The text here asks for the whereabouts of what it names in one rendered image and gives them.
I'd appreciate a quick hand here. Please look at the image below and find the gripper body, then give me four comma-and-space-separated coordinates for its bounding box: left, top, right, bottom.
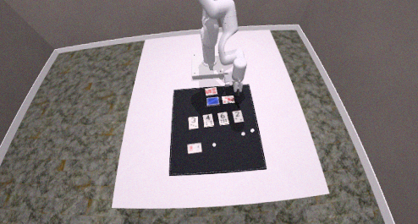
232, 80, 243, 92

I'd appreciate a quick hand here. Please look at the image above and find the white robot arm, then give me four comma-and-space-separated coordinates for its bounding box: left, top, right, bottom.
198, 0, 247, 87

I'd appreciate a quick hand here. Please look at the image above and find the blue-backed playing card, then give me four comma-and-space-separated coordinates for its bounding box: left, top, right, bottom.
206, 97, 219, 106

